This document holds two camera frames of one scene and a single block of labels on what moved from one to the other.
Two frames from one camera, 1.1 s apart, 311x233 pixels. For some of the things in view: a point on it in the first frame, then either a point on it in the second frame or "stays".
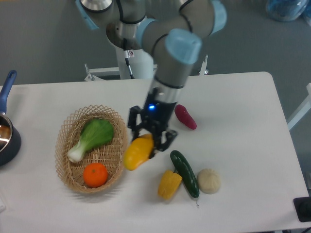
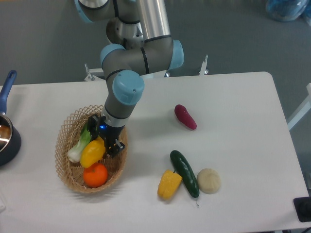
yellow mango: [138, 151] → [92, 152]
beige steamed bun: [209, 181] stays
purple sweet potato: [182, 112] stays
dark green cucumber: [188, 178] stays
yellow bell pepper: [169, 182] stays
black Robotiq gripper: [156, 115] → [111, 133]
